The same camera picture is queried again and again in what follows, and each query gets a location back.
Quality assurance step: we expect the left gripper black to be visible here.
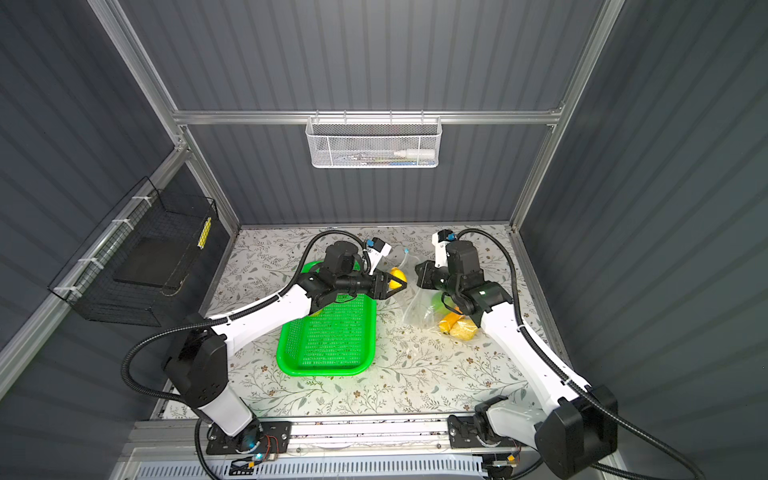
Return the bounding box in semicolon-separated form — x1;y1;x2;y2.
335;265;406;300

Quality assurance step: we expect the small yellow lemon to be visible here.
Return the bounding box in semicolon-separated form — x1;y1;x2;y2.
389;268;407;289

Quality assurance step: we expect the orange carrot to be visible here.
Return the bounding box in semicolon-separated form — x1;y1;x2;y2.
438;312;463;333

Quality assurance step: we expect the clear zip top bag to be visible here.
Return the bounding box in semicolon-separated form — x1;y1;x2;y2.
386;247;460;340

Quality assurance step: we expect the green apple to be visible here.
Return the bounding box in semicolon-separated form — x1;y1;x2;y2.
431;295;451;318

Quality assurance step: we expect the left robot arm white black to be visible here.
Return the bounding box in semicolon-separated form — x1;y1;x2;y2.
163;237;407;438

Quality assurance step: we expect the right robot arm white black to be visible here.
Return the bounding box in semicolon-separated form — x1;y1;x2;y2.
416;230;618;479

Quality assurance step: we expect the green plastic basket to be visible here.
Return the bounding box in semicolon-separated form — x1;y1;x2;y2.
276;295;377;377

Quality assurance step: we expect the white tube in basket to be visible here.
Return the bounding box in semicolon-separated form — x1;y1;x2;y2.
393;149;437;162

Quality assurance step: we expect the yellow tag on basket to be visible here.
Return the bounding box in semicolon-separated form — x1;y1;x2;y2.
196;217;212;250

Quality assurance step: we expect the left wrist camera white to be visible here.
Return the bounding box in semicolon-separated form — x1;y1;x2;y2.
365;237;392;274

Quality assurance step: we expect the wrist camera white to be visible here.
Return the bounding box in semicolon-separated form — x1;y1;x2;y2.
365;237;392;274
431;229;455;268

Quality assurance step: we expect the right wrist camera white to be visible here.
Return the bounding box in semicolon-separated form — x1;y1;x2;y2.
431;229;455;268

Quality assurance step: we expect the white wire wall basket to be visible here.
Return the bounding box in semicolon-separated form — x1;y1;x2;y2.
305;118;443;169

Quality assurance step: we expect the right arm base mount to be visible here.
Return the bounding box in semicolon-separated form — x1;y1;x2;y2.
447;414;523;450

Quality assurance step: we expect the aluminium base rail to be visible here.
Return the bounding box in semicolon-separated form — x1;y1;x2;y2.
118;412;537;467

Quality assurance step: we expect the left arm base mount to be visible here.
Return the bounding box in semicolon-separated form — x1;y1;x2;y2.
205;420;293;457

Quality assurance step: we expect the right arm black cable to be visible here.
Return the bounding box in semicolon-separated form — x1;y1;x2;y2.
452;227;706;480

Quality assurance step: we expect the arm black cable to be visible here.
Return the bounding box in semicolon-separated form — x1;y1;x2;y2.
452;227;706;480
120;229;370;480

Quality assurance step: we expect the black wire wall basket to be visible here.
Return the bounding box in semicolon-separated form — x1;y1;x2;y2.
48;178;227;327

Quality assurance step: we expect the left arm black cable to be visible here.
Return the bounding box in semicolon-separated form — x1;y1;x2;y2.
120;229;370;480

